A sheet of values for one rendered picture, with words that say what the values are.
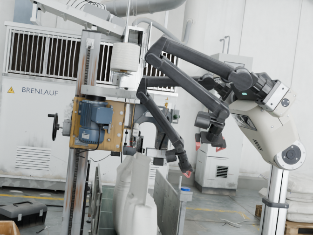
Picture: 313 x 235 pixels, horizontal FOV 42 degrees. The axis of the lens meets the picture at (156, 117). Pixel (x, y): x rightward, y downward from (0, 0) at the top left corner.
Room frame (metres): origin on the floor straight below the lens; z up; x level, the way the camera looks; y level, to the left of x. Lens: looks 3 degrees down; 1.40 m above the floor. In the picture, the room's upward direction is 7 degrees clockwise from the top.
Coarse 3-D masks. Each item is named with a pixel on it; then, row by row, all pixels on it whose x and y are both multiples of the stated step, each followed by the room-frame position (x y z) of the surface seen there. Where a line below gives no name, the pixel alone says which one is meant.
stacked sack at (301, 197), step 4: (288, 192) 4.68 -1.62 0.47; (288, 196) 4.64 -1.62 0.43; (292, 196) 4.65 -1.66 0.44; (296, 196) 4.65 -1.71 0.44; (300, 196) 4.66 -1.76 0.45; (304, 196) 4.66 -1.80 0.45; (308, 196) 4.67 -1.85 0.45; (312, 196) 4.67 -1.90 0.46; (296, 200) 4.66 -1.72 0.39; (300, 200) 4.66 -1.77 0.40; (304, 200) 4.65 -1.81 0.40; (308, 200) 4.66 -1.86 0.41; (312, 200) 4.66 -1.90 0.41
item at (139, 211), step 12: (144, 156) 2.39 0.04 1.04; (132, 168) 2.27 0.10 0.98; (144, 168) 2.11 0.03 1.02; (132, 180) 2.24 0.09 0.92; (144, 180) 2.09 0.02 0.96; (132, 192) 2.21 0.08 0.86; (144, 192) 2.07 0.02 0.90; (132, 204) 2.16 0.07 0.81; (144, 204) 2.07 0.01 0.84; (132, 216) 2.11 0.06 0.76; (144, 216) 2.10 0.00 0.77; (156, 216) 2.14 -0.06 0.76; (132, 228) 2.09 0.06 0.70; (144, 228) 2.09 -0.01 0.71; (156, 228) 2.12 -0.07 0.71
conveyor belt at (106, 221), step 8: (104, 192) 4.05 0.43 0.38; (112, 192) 4.09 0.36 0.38; (104, 200) 3.74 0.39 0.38; (112, 200) 3.77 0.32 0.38; (104, 208) 3.49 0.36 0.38; (104, 216) 3.27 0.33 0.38; (112, 216) 3.29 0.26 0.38; (104, 224) 3.07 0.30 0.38; (112, 224) 3.09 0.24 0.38; (104, 232) 2.90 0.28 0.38; (112, 232) 2.92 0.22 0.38
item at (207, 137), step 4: (200, 132) 1.84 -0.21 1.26; (204, 132) 1.85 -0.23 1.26; (208, 132) 1.80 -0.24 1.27; (204, 136) 1.83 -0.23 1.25; (208, 136) 1.81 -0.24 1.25; (212, 136) 1.79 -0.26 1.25; (216, 136) 1.78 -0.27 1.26; (220, 136) 1.85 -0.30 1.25; (204, 140) 1.81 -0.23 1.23; (208, 140) 1.82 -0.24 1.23; (212, 140) 1.80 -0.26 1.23; (216, 140) 1.81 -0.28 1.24; (220, 140) 1.83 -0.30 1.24; (220, 144) 1.82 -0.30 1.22
